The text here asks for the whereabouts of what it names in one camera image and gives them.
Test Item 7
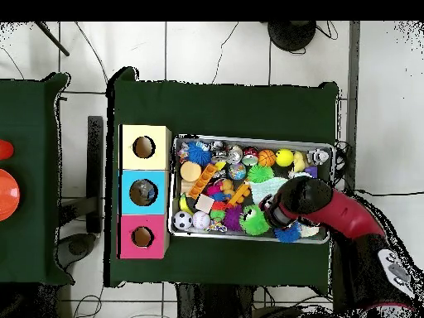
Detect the small orange basketball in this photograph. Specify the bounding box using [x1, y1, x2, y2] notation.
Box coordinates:
[258, 148, 277, 168]

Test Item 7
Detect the shallow clear mesh bin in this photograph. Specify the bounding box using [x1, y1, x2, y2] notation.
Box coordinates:
[171, 135, 335, 245]

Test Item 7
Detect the white baseball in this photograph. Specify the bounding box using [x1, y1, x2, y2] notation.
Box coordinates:
[191, 211, 212, 231]

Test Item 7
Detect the orange toy brick with studs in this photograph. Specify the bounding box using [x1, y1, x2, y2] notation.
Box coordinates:
[228, 183, 253, 206]

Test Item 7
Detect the small yellow rubber duck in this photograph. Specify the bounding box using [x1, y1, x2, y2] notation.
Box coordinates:
[292, 152, 309, 173]

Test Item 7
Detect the pale blue waffle cloth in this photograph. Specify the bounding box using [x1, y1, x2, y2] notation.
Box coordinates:
[248, 176, 290, 205]

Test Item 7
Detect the plain wooden cube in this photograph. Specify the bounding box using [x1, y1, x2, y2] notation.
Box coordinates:
[195, 194, 216, 214]

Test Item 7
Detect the blue spiky ball with eyes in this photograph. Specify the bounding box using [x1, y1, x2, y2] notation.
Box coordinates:
[186, 142, 213, 166]

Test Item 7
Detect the light green spiky ball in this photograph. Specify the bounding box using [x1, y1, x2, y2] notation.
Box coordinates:
[247, 164, 276, 185]

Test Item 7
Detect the plain blue spiky ball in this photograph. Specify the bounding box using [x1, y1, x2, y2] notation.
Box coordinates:
[274, 224, 303, 244]

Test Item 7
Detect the wooden box with three holes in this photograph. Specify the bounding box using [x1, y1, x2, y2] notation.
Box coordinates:
[118, 124, 172, 259]

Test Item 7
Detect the dark green side table cloth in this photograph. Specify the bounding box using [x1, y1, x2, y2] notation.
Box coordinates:
[0, 72, 73, 287]

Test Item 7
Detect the small soccer ball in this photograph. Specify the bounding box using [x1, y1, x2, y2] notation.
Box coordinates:
[171, 210, 194, 232]

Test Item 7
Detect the cream yellow knitted cloth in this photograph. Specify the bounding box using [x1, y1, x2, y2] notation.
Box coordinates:
[299, 224, 323, 239]

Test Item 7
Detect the orange disc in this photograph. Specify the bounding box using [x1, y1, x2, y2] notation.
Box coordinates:
[0, 168, 21, 223]

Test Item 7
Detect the black drink can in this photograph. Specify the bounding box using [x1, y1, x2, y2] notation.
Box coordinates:
[225, 146, 244, 166]

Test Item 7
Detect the black upright panel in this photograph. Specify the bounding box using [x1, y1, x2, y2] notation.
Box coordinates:
[86, 115, 105, 234]

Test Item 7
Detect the small red object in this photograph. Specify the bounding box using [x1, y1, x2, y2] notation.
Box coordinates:
[0, 138, 14, 161]

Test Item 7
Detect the long orange toy brick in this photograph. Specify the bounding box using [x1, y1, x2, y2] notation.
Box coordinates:
[188, 163, 219, 199]

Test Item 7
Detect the purple spiky toy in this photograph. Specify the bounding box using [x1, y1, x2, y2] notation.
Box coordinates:
[220, 204, 245, 233]

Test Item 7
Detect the grey round floor base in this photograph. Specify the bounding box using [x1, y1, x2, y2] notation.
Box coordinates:
[55, 231, 98, 267]

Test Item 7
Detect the small blue globe ball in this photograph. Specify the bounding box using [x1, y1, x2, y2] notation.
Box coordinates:
[227, 162, 248, 182]

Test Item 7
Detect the black round stand base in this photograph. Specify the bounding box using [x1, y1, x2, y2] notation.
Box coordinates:
[267, 21, 318, 53]

